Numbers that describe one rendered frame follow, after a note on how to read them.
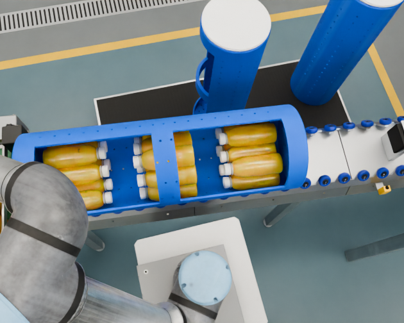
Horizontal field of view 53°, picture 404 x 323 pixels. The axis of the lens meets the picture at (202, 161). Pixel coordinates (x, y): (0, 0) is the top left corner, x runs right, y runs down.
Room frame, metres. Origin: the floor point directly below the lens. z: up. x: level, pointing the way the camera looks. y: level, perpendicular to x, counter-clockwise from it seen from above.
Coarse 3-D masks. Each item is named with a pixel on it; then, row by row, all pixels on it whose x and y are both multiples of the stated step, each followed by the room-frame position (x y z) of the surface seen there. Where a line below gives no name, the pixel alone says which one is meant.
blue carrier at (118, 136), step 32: (96, 128) 0.46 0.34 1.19; (128, 128) 0.47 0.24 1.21; (160, 128) 0.49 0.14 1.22; (192, 128) 0.50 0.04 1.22; (288, 128) 0.55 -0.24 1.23; (32, 160) 0.32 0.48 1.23; (128, 160) 0.45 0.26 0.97; (160, 160) 0.38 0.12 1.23; (288, 160) 0.53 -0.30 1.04; (128, 192) 0.34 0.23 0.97; (160, 192) 0.30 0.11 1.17; (224, 192) 0.38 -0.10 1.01; (256, 192) 0.38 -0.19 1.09
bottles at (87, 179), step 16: (224, 128) 0.59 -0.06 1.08; (80, 144) 0.44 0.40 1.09; (96, 144) 0.45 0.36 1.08; (224, 144) 0.56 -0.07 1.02; (272, 144) 0.56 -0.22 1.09; (224, 160) 0.48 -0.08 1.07; (80, 176) 0.33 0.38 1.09; (96, 176) 0.34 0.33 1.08; (256, 176) 0.44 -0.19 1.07; (272, 176) 0.45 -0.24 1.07; (80, 192) 0.29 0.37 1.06; (96, 192) 0.30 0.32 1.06; (144, 192) 0.32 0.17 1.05; (192, 192) 0.35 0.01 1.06; (96, 208) 0.25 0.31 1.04
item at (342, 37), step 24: (336, 0) 1.37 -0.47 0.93; (336, 24) 1.31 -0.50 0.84; (360, 24) 1.27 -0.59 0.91; (384, 24) 1.31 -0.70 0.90; (312, 48) 1.36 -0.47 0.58; (336, 48) 1.28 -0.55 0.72; (360, 48) 1.28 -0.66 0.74; (312, 72) 1.30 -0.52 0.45; (336, 72) 1.27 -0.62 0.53; (312, 96) 1.27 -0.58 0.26
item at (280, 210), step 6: (282, 204) 0.53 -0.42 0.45; (288, 204) 0.51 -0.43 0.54; (294, 204) 0.51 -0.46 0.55; (276, 210) 0.53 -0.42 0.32; (282, 210) 0.51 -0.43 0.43; (288, 210) 0.52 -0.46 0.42; (270, 216) 0.53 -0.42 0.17; (276, 216) 0.51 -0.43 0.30; (282, 216) 0.52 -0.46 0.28; (264, 222) 0.53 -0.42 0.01; (270, 222) 0.51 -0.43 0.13
